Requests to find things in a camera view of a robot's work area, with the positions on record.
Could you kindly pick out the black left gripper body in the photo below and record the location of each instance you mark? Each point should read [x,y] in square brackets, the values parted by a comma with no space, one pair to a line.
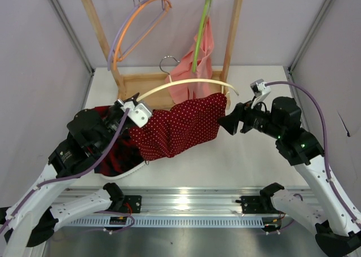
[118,113]

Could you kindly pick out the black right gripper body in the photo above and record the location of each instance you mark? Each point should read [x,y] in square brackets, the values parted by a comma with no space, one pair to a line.
[242,118]

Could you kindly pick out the cream hanger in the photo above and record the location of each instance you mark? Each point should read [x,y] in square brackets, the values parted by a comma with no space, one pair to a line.
[215,79]

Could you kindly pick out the red polka dot skirt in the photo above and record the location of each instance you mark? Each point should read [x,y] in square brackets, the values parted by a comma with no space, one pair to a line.
[171,132]

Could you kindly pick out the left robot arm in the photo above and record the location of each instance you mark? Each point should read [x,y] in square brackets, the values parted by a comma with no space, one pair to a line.
[35,218]

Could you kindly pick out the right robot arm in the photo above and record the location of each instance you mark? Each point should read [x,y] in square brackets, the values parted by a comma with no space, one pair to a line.
[336,226]

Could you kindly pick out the purple hanger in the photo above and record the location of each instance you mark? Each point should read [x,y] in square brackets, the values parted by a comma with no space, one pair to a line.
[116,54]

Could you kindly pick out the orange hanger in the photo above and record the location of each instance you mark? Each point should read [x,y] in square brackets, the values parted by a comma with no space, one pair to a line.
[140,23]

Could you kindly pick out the green hanger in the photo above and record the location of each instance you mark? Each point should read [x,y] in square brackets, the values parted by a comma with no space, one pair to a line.
[205,15]

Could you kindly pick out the red plaid garment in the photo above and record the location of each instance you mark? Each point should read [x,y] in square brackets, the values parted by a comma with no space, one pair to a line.
[123,156]

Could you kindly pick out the wooden clothes rack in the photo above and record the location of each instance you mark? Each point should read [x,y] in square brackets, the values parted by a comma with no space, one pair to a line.
[98,21]

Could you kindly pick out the white plastic basket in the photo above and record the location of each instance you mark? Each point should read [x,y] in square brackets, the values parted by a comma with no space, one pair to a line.
[127,173]

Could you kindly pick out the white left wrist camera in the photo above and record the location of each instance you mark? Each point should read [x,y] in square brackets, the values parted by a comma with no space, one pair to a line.
[138,112]

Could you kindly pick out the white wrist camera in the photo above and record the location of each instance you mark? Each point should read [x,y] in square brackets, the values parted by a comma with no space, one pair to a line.
[260,91]
[138,112]

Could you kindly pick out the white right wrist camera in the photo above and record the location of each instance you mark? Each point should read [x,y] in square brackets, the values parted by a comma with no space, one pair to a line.
[260,91]

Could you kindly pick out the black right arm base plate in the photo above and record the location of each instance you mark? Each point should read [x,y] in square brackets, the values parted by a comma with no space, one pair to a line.
[251,204]

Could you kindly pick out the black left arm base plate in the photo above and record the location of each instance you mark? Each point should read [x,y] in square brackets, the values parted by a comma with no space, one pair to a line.
[131,204]

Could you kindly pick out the aluminium mounting rail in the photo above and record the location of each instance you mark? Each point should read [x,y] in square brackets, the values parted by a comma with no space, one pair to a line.
[186,201]

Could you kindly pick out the white slotted cable duct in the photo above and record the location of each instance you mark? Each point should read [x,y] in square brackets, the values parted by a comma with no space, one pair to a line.
[171,221]

